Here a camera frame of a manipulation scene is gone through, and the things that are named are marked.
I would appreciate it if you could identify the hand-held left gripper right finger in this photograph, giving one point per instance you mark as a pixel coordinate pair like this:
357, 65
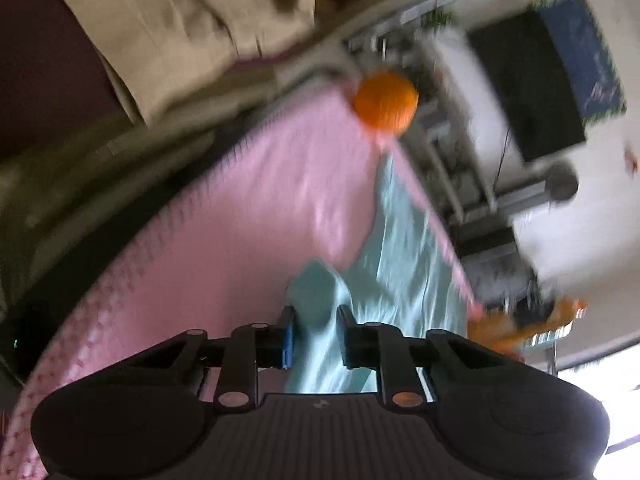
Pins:
345, 341

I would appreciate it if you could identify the blue wall poster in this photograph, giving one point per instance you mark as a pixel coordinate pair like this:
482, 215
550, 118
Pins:
585, 55

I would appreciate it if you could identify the pink blanket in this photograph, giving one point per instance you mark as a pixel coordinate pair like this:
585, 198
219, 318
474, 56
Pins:
250, 210

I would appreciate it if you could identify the orange plush toy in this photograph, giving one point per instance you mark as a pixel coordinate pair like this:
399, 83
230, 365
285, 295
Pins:
525, 330

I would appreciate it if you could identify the orange ball toy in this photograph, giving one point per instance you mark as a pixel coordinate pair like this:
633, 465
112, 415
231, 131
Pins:
386, 104

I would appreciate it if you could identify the black screen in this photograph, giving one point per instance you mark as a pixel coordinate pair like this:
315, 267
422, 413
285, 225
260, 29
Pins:
530, 85

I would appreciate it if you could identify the beige cloth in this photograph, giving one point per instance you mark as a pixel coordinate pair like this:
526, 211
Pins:
190, 25

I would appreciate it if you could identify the grey metal shelf rack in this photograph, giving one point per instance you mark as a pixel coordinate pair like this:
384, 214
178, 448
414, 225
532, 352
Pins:
450, 160

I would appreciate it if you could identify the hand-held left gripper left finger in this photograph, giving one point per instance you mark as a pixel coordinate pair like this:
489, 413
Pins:
287, 342

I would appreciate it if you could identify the teal cloth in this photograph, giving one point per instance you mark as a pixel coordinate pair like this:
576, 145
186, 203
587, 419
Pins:
400, 270

